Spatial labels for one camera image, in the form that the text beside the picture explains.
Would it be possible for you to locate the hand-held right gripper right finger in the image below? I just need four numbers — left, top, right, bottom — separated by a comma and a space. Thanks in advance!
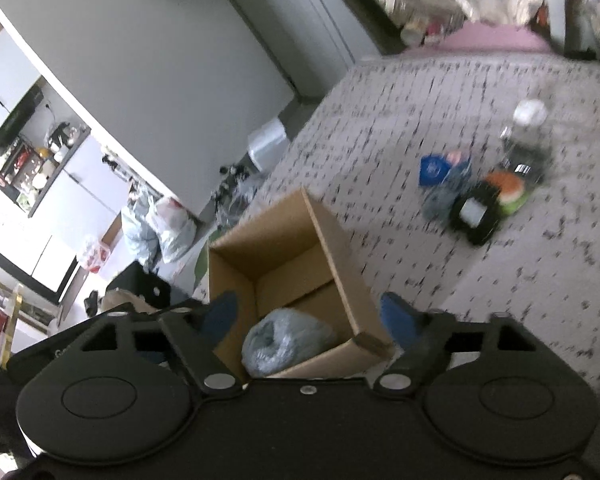
372, 291, 552, 397

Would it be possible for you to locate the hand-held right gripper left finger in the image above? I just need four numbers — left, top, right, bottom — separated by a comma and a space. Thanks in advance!
77, 291, 242, 397

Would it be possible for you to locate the grey-blue plastic-wrapped soft bundle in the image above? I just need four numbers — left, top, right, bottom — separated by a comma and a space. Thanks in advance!
241, 308, 340, 377

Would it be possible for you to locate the brown cardboard box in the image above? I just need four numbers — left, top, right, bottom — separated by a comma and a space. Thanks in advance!
207, 187, 397, 380

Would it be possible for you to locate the blue soft packet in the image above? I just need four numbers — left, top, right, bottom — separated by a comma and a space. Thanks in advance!
419, 151, 473, 221

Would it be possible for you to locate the white and red plastic bag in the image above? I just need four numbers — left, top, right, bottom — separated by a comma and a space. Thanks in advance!
147, 197, 198, 263

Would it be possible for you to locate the grey-blue plastic bag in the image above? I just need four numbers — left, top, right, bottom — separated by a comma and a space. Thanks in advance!
120, 195, 163, 266

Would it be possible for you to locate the white translucent plastic bin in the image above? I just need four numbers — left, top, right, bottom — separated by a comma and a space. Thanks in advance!
246, 119, 290, 171

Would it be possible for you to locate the grey black-patterned bed blanket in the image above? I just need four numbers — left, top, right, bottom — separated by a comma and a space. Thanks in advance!
250, 52, 600, 401

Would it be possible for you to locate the clear plastic bottle white cap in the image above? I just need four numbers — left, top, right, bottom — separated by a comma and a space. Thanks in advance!
500, 99, 553, 173

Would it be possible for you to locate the drink can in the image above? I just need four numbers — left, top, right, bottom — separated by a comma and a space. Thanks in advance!
400, 22, 431, 47

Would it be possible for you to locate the pink pillow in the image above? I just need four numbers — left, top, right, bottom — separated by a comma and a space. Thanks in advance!
405, 24, 553, 56

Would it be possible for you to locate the cluttered wall shelf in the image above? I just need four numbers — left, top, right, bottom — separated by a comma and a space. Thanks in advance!
0, 77, 92, 218

